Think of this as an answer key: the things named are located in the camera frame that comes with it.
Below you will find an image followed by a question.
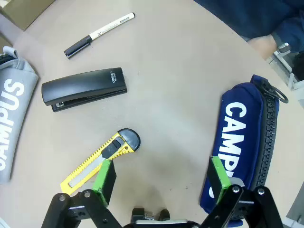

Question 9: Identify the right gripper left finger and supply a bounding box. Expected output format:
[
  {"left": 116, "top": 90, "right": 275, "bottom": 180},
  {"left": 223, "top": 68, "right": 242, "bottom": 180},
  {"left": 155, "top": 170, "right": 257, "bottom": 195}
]
[{"left": 41, "top": 159, "right": 125, "bottom": 228}]

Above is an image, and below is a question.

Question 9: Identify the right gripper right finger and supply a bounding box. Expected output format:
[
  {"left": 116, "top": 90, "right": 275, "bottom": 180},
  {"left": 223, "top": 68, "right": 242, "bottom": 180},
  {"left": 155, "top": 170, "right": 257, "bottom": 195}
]
[{"left": 201, "top": 155, "right": 285, "bottom": 228}]

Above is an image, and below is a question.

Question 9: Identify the yellow utility knife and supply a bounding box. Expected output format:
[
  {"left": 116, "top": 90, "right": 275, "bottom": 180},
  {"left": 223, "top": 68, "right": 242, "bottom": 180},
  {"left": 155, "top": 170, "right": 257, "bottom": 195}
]
[{"left": 59, "top": 128, "right": 141, "bottom": 196}]

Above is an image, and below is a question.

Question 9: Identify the blue Campus pencil case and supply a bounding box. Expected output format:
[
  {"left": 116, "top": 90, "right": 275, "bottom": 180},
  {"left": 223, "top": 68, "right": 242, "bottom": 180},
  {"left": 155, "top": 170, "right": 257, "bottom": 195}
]
[{"left": 199, "top": 74, "right": 289, "bottom": 223}]

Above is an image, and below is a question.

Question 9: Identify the black stapler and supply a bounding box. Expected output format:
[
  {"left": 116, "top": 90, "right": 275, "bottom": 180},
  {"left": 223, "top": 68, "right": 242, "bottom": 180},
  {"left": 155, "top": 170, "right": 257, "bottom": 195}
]
[{"left": 41, "top": 67, "right": 128, "bottom": 113}]

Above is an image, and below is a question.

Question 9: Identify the grey Campus pencil case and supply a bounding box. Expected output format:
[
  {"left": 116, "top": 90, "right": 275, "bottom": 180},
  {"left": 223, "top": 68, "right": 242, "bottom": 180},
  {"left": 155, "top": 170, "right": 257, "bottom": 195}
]
[{"left": 0, "top": 46, "right": 39, "bottom": 185}]

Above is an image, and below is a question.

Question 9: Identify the white marker pen black cap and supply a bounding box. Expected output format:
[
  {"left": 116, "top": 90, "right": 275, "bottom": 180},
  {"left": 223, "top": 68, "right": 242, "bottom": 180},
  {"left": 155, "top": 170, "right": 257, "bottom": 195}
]
[{"left": 63, "top": 12, "right": 136, "bottom": 60}]

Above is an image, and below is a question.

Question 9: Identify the small cardboard box with lid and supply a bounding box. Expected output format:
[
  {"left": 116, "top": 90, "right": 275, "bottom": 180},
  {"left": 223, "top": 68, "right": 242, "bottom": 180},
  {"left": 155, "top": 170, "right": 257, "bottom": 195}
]
[{"left": 0, "top": 0, "right": 57, "bottom": 31}]

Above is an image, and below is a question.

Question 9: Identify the person's left forearm blue sleeve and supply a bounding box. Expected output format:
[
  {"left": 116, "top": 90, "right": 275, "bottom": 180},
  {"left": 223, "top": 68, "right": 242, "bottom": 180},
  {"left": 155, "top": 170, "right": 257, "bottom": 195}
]
[{"left": 272, "top": 16, "right": 304, "bottom": 53}]

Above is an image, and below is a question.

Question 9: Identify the person's left hand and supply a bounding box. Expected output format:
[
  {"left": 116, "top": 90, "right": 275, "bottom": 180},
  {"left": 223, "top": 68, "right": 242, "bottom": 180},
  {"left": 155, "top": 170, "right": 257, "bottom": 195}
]
[{"left": 247, "top": 34, "right": 278, "bottom": 60}]

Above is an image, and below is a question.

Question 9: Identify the person in blue coat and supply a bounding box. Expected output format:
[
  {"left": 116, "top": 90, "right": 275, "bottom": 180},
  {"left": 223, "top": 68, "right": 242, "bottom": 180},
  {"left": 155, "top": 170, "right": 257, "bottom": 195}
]
[{"left": 193, "top": 0, "right": 304, "bottom": 54}]

